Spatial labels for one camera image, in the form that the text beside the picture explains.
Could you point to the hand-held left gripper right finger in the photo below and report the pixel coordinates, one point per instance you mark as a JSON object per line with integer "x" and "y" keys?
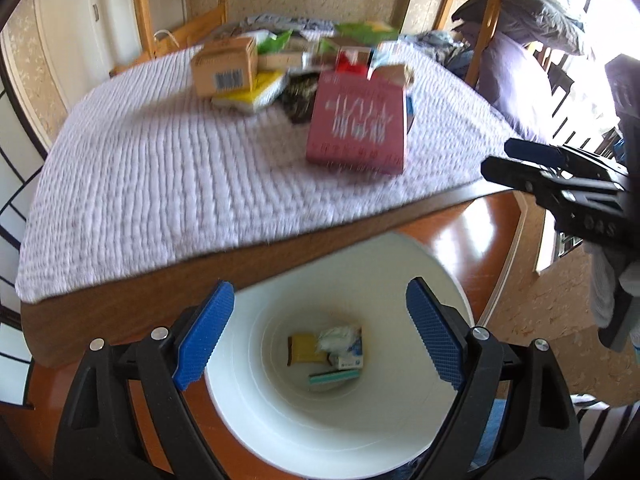
{"x": 435, "y": 340}

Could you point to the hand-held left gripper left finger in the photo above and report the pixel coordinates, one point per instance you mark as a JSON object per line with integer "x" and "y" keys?
{"x": 205, "y": 340}

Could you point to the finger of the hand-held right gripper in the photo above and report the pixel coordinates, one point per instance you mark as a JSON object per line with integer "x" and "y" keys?
{"x": 520, "y": 172}
{"x": 550, "y": 152}

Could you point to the small white blue box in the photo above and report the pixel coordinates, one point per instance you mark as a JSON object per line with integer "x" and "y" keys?
{"x": 350, "y": 361}

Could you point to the white plastic wrapper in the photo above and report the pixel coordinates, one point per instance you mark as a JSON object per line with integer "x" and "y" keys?
{"x": 340, "y": 337}

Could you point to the yellow snack packet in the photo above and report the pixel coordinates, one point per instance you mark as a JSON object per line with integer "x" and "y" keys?
{"x": 305, "y": 350}

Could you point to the white bin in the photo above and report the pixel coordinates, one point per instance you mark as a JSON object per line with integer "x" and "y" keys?
{"x": 280, "y": 410}

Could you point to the teal box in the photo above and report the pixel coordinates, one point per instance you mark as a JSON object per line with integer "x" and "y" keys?
{"x": 332, "y": 377}

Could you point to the pink box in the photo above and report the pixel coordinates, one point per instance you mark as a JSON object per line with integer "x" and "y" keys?
{"x": 355, "y": 125}

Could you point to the yellow box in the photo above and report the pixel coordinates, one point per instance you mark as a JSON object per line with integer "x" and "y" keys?
{"x": 260, "y": 90}

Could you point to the tan cardboard box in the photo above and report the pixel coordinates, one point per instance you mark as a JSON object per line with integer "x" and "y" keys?
{"x": 220, "y": 60}

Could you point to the dark wooden table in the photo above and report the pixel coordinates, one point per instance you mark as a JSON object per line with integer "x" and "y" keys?
{"x": 150, "y": 300}

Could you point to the blue carton with yellow face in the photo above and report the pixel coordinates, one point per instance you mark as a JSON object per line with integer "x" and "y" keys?
{"x": 410, "y": 115}

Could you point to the grey hanging quilt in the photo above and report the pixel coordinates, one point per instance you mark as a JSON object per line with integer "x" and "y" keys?
{"x": 540, "y": 15}

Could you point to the white quilted blanket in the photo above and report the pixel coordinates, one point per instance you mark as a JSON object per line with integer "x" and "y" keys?
{"x": 150, "y": 160}

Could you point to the striped rug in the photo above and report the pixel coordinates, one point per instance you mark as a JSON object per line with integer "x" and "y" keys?
{"x": 610, "y": 425}

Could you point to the red lid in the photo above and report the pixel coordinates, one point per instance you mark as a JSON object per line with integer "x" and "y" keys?
{"x": 350, "y": 66}

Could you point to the dark patterned snack packet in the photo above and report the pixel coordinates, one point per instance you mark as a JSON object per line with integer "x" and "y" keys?
{"x": 300, "y": 100}

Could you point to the black framed folding screen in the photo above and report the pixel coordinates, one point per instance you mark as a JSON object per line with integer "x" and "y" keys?
{"x": 10, "y": 200}

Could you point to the green snack bag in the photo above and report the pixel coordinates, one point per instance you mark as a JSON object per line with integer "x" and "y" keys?
{"x": 275, "y": 42}

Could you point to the blue-grey duvet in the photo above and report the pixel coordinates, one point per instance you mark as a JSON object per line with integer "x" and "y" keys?
{"x": 280, "y": 21}

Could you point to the white wardrobe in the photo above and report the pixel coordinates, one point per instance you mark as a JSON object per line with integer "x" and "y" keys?
{"x": 75, "y": 20}

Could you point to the wooden bunk bed frame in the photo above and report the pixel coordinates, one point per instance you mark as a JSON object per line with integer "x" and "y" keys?
{"x": 142, "y": 10}

